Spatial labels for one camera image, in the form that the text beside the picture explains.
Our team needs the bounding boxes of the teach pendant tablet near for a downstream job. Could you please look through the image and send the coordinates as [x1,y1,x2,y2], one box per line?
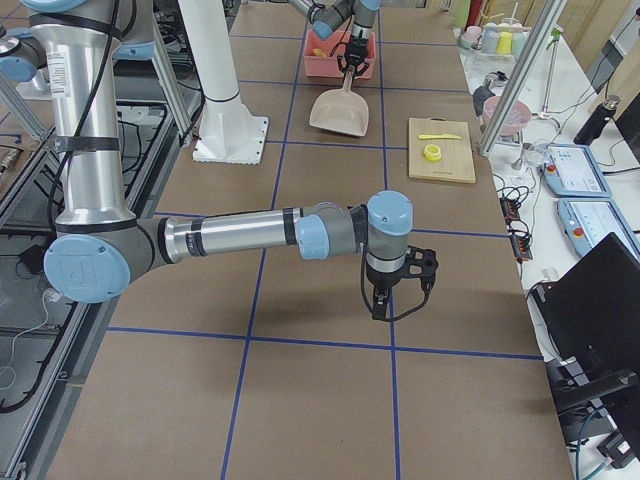
[556,198,639,259]

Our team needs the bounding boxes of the teach pendant tablet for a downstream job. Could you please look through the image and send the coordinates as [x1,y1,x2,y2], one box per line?
[541,143,611,198]
[556,198,639,259]

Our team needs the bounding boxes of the stack of pastel cups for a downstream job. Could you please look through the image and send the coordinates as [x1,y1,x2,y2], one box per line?
[458,22,530,57]

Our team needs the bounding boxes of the pink bowl with ice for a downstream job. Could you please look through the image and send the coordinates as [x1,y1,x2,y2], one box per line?
[482,96,532,137]

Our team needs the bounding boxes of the toy lemon slices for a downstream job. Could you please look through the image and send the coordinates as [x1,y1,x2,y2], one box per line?
[423,144,442,162]

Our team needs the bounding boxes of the teach pendant tablet far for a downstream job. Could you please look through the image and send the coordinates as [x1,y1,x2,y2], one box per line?
[541,143,611,198]

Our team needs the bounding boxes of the black laptop monitor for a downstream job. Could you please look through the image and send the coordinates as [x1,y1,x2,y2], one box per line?
[532,233,639,452]

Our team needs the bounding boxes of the dark grey cloth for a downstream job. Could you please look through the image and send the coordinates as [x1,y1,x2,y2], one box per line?
[472,85,495,117]

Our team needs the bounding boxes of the pink plastic bin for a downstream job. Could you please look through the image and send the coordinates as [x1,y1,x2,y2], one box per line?
[303,29,350,78]

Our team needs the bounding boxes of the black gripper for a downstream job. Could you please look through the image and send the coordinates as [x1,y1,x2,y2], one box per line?
[337,27,371,79]
[365,245,439,321]

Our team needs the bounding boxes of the black water bottle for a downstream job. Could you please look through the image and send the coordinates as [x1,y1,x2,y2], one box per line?
[573,94,621,146]

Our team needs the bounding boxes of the beige plastic dustpan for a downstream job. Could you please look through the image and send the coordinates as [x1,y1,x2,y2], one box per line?
[309,66,369,137]

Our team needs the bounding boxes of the aluminium frame post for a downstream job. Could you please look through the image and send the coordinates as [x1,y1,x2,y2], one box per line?
[478,0,567,157]

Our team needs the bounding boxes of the wooden cutting board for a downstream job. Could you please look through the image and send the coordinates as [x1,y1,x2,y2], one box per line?
[408,118,476,184]

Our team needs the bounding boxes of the yellow toy knife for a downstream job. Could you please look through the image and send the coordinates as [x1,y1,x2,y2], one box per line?
[416,133,463,140]

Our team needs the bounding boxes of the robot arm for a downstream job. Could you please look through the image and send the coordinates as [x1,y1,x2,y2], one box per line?
[289,0,381,79]
[18,0,438,322]

